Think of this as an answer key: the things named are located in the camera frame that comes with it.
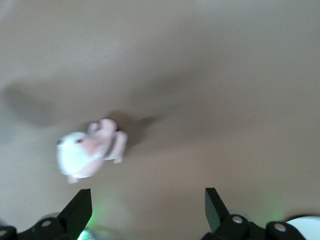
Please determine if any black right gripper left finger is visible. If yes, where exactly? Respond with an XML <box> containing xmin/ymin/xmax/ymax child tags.
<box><xmin>0</xmin><ymin>189</ymin><xmax>94</xmax><ymax>240</ymax></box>

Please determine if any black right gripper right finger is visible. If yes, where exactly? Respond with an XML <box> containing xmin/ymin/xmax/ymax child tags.
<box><xmin>201</xmin><ymin>187</ymin><xmax>307</xmax><ymax>240</ymax></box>

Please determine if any pink and white dog plush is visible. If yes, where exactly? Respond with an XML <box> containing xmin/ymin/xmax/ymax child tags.
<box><xmin>56</xmin><ymin>117</ymin><xmax>129</xmax><ymax>185</ymax></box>

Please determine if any brown table cover mat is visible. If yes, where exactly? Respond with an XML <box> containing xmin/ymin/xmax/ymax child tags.
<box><xmin>0</xmin><ymin>0</ymin><xmax>320</xmax><ymax>240</ymax></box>

